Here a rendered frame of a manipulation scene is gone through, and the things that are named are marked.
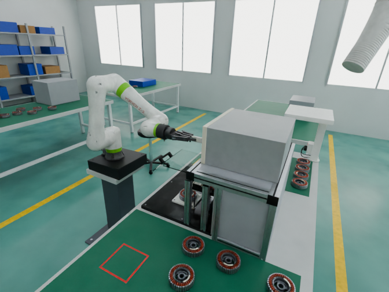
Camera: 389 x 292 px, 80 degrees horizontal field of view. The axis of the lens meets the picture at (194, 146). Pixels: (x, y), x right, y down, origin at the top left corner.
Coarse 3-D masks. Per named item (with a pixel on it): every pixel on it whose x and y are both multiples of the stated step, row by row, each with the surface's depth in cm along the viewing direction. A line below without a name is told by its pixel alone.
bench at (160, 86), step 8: (136, 88) 509; (144, 88) 512; (152, 88) 515; (160, 88) 519; (168, 88) 544; (152, 96) 632; (128, 104) 446; (152, 104) 642; (168, 104) 618; (104, 120) 497; (112, 120) 481; (144, 120) 494
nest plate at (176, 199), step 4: (176, 196) 150; (200, 196) 151; (172, 200) 147; (176, 200) 146; (180, 200) 146; (196, 200) 147; (180, 204) 145; (192, 204) 144; (196, 204) 145; (192, 208) 141
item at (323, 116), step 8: (288, 112) 188; (296, 112) 189; (304, 112) 190; (312, 112) 191; (320, 112) 192; (328, 112) 192; (304, 120) 180; (312, 120) 178; (320, 120) 175; (328, 120) 173; (320, 128) 200; (320, 136) 202; (312, 144) 207; (320, 144) 205; (312, 152) 210; (312, 160) 211
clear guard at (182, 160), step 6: (174, 156) 140; (180, 156) 140; (186, 156) 140; (192, 156) 140; (198, 156) 141; (168, 162) 133; (174, 162) 133; (180, 162) 133; (186, 162) 133; (192, 162) 134; (156, 168) 132; (174, 168) 127; (180, 168) 127; (186, 168) 127
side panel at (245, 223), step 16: (224, 192) 110; (224, 208) 113; (240, 208) 109; (256, 208) 105; (272, 208) 101; (224, 224) 117; (240, 224) 112; (256, 224) 108; (272, 224) 102; (224, 240) 119; (240, 240) 116; (256, 240) 111; (256, 256) 113
